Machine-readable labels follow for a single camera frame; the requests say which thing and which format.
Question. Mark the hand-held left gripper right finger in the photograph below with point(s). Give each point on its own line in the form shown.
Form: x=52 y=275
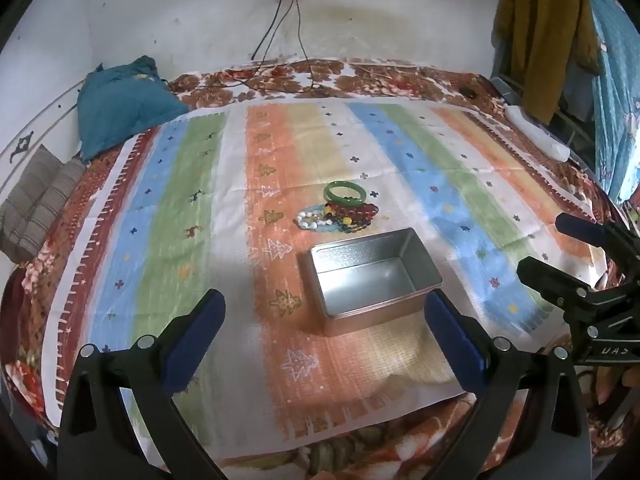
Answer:
x=450 y=332

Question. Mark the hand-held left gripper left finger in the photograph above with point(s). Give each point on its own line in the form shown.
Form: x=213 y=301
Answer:
x=200 y=330

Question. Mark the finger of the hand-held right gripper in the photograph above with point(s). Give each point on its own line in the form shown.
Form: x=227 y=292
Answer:
x=550 y=280
x=582 y=230

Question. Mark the rectangular silver metal tin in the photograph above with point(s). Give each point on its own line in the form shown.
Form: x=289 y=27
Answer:
x=372 y=285

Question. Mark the green jade bangle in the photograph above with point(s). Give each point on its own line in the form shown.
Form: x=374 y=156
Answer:
x=331 y=196

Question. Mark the striped pastel mat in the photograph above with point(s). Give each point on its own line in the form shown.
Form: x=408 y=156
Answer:
x=200 y=220

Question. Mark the light blue printed curtain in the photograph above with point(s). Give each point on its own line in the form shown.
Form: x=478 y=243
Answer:
x=617 y=85

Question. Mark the small black object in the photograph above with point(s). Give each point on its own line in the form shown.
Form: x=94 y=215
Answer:
x=468 y=93

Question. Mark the brown jacket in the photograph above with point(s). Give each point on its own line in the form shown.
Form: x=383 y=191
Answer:
x=545 y=35

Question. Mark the grey striped pillow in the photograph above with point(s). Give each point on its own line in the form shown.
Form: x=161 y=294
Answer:
x=35 y=200

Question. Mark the teal blanket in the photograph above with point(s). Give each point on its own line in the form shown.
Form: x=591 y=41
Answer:
x=120 y=105

